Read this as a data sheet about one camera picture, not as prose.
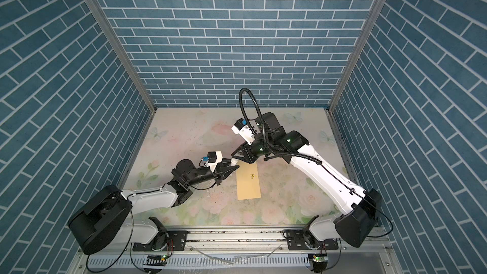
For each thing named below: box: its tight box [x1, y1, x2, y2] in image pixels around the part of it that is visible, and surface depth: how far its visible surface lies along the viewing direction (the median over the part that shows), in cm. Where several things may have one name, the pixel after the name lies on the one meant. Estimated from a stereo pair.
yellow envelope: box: [235, 160, 262, 201], surface depth 91 cm
